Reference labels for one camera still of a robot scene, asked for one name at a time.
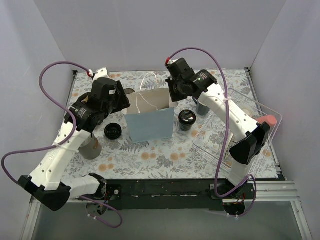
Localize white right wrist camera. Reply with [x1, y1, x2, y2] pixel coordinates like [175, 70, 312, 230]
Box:
[165, 57, 177, 68]

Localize dark takeout coffee cup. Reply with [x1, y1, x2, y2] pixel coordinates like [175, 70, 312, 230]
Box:
[179, 123, 193, 131]

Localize light blue paper bag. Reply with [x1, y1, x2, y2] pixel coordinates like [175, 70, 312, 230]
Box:
[122, 79, 178, 143]

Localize pink cylindrical bottle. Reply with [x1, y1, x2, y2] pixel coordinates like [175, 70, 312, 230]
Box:
[256, 115, 278, 127]

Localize clear plastic dish rack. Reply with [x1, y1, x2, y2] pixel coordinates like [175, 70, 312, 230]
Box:
[193, 88, 283, 178]

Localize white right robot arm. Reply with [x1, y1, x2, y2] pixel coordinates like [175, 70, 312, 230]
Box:
[165, 58, 271, 199]

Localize black plastic cup lid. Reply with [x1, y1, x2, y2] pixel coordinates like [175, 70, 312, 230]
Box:
[178, 109, 197, 126]

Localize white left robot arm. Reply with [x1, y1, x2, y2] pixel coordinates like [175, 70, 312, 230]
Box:
[17, 77, 130, 211]

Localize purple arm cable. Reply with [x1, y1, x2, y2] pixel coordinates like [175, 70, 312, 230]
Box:
[169, 47, 257, 218]
[1, 61, 123, 229]

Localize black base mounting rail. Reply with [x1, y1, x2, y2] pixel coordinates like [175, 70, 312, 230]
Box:
[34, 174, 296, 213]

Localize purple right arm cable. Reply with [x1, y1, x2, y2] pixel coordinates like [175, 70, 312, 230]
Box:
[169, 47, 257, 218]

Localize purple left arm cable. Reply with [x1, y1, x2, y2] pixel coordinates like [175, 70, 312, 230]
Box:
[1, 61, 123, 229]

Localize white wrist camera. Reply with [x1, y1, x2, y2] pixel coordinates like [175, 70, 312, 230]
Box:
[165, 57, 177, 68]
[87, 67, 110, 81]

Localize blue-grey ceramic mug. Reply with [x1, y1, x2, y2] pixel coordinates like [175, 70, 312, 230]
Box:
[192, 97, 210, 116]

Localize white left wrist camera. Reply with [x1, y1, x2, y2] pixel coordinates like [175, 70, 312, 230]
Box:
[87, 67, 110, 81]

